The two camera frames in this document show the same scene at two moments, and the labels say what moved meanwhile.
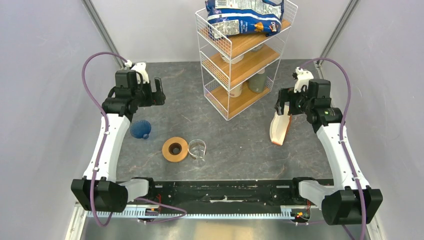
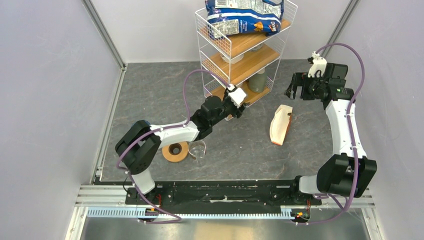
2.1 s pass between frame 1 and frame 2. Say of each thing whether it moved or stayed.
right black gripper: moved
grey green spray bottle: stayed
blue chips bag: stayed
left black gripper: moved
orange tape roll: stayed
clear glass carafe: stayed
